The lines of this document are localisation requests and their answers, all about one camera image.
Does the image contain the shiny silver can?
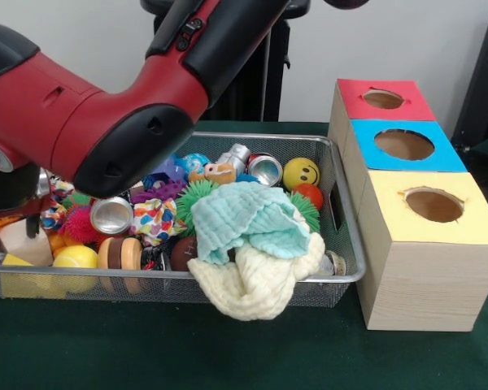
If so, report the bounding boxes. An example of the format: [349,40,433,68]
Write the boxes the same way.
[89,195,136,236]

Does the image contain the large wooden block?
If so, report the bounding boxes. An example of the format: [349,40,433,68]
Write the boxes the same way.
[0,218,55,267]

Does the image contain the colourful patterned cloth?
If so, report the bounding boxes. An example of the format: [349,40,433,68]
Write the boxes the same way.
[132,197,181,246]

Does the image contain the small red ball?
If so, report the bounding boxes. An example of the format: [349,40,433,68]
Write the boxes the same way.
[294,183,325,210]

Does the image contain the green spiky ball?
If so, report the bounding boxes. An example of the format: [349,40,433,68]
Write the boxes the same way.
[291,192,322,234]

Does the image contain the cream knitted cloth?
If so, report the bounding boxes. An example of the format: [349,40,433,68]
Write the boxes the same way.
[187,232,326,320]

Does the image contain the green furry googly-eyed toy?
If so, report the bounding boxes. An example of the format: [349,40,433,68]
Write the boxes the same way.
[176,180,220,236]

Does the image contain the red-rimmed silver can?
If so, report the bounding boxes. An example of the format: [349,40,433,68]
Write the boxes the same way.
[247,153,284,189]

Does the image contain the brown teddy bear toy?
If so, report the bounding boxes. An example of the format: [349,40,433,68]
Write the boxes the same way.
[187,162,238,184]

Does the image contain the yellow foam wedge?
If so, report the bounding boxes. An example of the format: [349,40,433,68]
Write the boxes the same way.
[0,253,37,297]

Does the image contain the clear mesh bin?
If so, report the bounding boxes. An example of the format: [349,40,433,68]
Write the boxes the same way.
[0,124,367,308]

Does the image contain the pink spiky ball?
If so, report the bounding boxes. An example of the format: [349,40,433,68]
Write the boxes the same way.
[63,205,98,243]

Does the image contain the wooden box with three holes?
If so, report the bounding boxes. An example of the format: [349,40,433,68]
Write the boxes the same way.
[329,78,488,332]

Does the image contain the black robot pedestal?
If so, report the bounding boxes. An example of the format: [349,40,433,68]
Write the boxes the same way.
[141,0,312,123]

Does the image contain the yellow tennis ball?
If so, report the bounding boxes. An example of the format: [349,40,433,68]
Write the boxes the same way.
[54,245,101,293]

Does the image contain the brown toy football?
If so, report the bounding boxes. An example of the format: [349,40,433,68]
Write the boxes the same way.
[170,236,200,272]

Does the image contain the yellow smiley ball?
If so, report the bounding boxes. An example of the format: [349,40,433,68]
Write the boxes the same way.
[282,158,320,191]

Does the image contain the mint green cloth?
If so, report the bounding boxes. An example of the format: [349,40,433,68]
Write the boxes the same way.
[190,181,312,266]

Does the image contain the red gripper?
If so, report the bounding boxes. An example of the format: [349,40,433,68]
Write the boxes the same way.
[0,207,46,259]

